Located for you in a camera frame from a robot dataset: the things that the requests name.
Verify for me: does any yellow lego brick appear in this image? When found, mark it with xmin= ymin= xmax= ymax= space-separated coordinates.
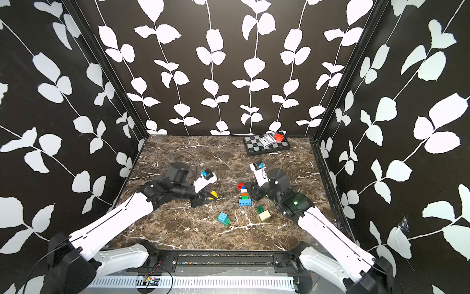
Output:
xmin=208 ymin=191 xmax=219 ymax=200

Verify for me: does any long blue lego brick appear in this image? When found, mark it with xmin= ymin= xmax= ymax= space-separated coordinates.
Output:
xmin=238 ymin=199 xmax=252 ymax=207

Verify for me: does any cyan lego brick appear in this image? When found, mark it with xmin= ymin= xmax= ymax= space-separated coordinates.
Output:
xmin=217 ymin=212 xmax=227 ymax=219

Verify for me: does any long green lego brick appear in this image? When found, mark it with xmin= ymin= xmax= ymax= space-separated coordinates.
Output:
xmin=217 ymin=218 xmax=231 ymax=227

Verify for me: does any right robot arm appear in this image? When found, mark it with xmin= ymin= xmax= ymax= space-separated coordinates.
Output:
xmin=247 ymin=160 xmax=403 ymax=294

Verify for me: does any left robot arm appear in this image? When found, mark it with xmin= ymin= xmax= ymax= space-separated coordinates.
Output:
xmin=45 ymin=162 xmax=217 ymax=294

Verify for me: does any dark green lego brick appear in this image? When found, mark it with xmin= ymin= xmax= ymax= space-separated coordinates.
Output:
xmin=256 ymin=205 xmax=264 ymax=214

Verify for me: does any cream lego brick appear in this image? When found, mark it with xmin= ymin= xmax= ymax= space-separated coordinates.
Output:
xmin=258 ymin=210 xmax=271 ymax=222

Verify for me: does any black white chessboard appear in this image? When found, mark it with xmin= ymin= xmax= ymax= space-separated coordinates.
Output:
xmin=243 ymin=134 xmax=291 ymax=156

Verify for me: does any playing card deck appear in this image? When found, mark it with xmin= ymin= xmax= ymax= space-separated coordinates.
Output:
xmin=258 ymin=134 xmax=276 ymax=147

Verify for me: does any red block on chessboard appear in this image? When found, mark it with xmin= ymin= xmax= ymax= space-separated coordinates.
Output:
xmin=274 ymin=133 xmax=285 ymax=142

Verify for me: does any white perforated strip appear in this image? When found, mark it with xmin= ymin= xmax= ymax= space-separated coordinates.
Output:
xmin=88 ymin=275 xmax=296 ymax=291

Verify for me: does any small circuit board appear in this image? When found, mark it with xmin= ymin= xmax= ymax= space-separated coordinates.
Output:
xmin=136 ymin=276 xmax=160 ymax=289

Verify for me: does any black mounting rail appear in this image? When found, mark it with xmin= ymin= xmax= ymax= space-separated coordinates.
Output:
xmin=143 ymin=249 xmax=308 ymax=274

